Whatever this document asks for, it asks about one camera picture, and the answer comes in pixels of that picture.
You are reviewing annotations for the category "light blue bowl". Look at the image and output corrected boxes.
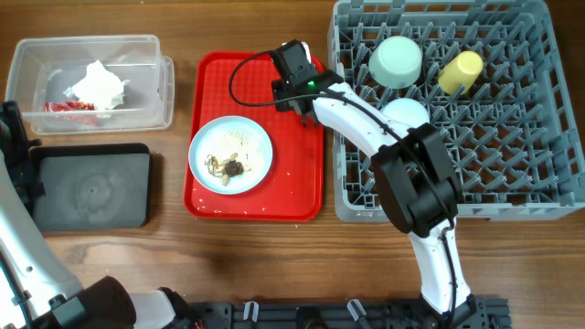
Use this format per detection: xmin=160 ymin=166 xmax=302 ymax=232
xmin=380 ymin=98 xmax=430 ymax=128

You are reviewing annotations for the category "green bowl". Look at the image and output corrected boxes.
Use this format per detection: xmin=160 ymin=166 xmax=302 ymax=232
xmin=368 ymin=36 xmax=422 ymax=89

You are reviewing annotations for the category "yellow plastic cup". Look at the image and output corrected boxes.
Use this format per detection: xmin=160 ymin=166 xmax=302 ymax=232
xmin=438 ymin=51 xmax=484 ymax=95

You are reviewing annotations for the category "white napkin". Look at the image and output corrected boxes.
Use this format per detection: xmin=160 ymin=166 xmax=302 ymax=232
xmin=63 ymin=60 xmax=130 ymax=111

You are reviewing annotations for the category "red snack wrapper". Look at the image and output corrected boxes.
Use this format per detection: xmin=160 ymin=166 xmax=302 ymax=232
xmin=44 ymin=101 xmax=99 ymax=126

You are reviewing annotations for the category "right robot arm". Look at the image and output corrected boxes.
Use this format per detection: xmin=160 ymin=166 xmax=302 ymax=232
xmin=270 ymin=40 xmax=473 ymax=327

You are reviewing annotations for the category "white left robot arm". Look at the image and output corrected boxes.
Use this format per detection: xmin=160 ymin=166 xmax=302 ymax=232
xmin=1 ymin=101 xmax=205 ymax=328

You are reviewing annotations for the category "grey dishwasher rack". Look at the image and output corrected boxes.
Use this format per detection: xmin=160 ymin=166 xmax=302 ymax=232
xmin=328 ymin=1 xmax=584 ymax=221

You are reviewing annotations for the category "light blue plate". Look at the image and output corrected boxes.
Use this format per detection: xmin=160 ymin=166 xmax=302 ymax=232
xmin=188 ymin=115 xmax=273 ymax=196

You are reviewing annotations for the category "red plastic tray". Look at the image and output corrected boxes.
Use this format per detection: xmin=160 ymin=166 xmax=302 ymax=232
xmin=183 ymin=51 xmax=326 ymax=222

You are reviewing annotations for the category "black tray bin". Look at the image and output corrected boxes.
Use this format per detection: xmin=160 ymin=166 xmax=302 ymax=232
xmin=30 ymin=143 xmax=151 ymax=231

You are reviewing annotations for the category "clear plastic bin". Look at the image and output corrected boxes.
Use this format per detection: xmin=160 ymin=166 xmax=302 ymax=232
xmin=5 ymin=35 xmax=175 ymax=135

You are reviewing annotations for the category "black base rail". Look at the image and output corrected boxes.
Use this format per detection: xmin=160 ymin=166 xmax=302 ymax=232
xmin=193 ymin=297 xmax=512 ymax=329

